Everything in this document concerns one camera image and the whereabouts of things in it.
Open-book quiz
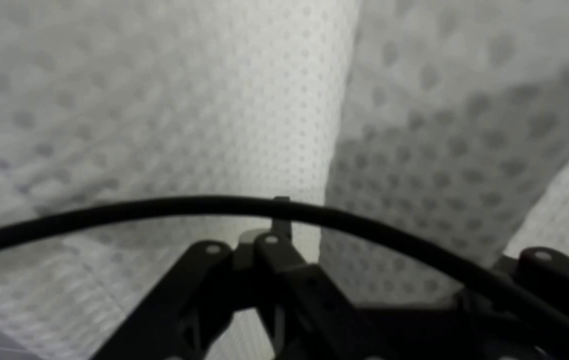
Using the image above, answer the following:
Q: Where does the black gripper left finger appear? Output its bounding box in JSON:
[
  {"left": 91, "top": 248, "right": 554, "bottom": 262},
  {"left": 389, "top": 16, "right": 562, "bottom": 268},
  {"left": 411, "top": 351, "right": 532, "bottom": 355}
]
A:
[{"left": 249, "top": 194, "right": 359, "bottom": 337}]

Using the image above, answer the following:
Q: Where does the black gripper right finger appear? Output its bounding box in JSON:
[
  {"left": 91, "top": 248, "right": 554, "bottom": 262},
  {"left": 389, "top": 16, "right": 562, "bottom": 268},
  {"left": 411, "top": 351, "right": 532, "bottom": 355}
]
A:
[{"left": 495, "top": 245, "right": 569, "bottom": 337}]

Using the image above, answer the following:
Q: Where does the white shower curtain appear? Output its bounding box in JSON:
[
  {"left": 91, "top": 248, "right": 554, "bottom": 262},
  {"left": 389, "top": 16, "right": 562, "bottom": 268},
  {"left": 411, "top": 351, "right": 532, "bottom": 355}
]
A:
[{"left": 0, "top": 0, "right": 569, "bottom": 360}]

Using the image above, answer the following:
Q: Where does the black cable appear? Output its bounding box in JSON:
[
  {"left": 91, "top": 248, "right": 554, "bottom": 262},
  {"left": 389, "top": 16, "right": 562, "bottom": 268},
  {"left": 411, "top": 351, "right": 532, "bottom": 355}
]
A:
[{"left": 0, "top": 194, "right": 569, "bottom": 356}]

